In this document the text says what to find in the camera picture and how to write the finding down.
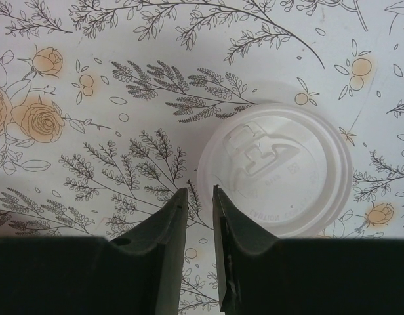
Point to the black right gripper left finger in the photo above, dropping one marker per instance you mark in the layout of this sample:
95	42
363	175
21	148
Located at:
146	262

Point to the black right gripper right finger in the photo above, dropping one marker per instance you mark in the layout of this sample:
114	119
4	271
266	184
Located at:
242	248

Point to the white plastic coffee lid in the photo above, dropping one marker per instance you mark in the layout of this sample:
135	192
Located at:
286	168

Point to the floral patterned table mat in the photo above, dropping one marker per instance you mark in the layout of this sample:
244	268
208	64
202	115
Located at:
105	107

